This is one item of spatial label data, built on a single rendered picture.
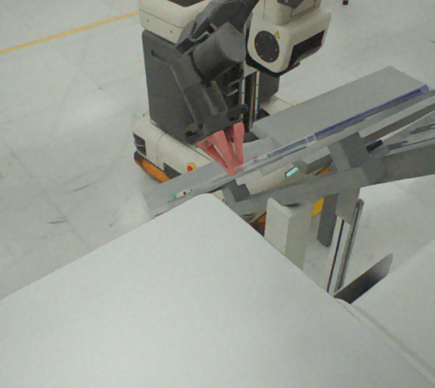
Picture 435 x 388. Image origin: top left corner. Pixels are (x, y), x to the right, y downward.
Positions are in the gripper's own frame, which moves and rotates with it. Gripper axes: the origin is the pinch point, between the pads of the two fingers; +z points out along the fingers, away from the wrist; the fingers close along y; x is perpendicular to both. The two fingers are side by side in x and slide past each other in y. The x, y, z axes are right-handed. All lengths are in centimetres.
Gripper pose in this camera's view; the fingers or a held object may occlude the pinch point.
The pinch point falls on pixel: (235, 169)
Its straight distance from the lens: 83.0
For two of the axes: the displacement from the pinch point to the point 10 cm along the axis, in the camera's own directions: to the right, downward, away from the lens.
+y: 8.2, -3.6, 4.4
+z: 4.1, 9.1, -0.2
